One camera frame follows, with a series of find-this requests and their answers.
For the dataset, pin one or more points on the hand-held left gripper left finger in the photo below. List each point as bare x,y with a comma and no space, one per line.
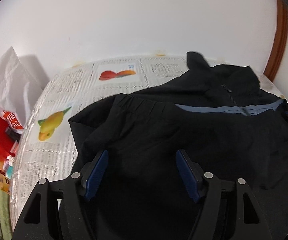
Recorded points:
96,175

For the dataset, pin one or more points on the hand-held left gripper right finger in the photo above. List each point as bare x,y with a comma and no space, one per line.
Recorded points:
186,175

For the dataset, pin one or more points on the black white blue jacket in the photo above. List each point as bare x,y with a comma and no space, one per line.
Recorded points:
171,135

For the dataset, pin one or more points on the fruit print tablecloth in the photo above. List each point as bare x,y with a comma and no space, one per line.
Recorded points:
83,85

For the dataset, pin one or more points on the orange drink bottle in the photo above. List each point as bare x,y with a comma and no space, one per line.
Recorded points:
1,181

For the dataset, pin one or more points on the green blanket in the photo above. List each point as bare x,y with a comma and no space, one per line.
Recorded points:
5,217

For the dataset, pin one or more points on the white plastic shopping bag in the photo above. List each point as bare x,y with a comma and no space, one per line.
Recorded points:
8,80

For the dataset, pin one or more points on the brown wooden door frame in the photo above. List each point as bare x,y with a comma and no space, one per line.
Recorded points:
279,42

